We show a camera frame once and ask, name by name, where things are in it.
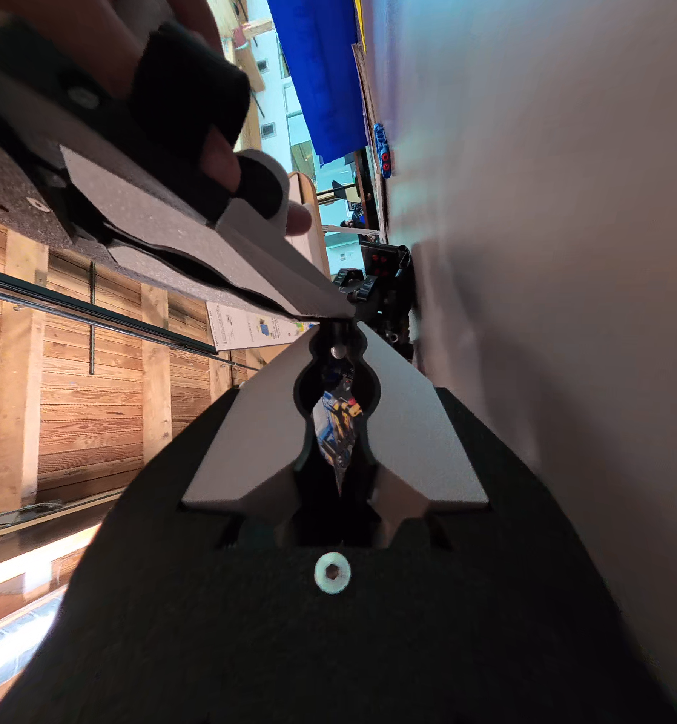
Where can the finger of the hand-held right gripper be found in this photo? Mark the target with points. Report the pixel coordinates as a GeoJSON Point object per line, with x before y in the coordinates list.
{"type": "Point", "coordinates": [163, 226]}
{"type": "Point", "coordinates": [157, 266]}

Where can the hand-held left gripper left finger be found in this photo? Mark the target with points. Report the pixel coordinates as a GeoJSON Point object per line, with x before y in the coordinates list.
{"type": "Point", "coordinates": [248, 447]}

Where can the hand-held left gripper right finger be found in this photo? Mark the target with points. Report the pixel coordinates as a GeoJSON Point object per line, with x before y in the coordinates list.
{"type": "Point", "coordinates": [423, 447]}

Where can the toy brick truck model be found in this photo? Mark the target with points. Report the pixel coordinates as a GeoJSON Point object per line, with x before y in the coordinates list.
{"type": "Point", "coordinates": [383, 294]}

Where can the monster truck set box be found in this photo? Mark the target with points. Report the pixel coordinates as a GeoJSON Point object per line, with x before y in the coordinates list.
{"type": "Point", "coordinates": [332, 430]}

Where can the person's right hand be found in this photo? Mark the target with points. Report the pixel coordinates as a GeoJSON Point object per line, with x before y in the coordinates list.
{"type": "Point", "coordinates": [89, 28]}

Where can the printed paper on stand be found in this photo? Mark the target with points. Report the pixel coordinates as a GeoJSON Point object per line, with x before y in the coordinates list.
{"type": "Point", "coordinates": [242, 328]}

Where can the blue plastic bin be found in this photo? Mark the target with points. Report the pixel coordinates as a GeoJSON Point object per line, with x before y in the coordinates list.
{"type": "Point", "coordinates": [315, 68]}

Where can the small blue brick piece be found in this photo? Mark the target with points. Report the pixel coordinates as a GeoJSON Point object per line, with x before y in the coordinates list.
{"type": "Point", "coordinates": [382, 147]}

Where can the black ceiling rail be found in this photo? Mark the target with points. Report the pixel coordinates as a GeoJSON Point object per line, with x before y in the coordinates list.
{"type": "Point", "coordinates": [89, 308]}

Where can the silver air duct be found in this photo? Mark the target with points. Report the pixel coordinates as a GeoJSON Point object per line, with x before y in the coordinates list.
{"type": "Point", "coordinates": [10, 639]}

